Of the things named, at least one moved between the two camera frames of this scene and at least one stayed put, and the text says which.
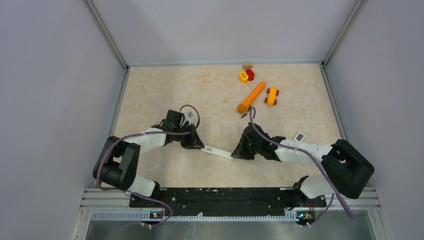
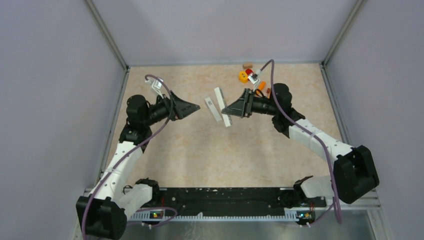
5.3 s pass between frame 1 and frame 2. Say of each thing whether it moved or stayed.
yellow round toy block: stayed
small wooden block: stayed
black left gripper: moved
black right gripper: moved
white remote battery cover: moved
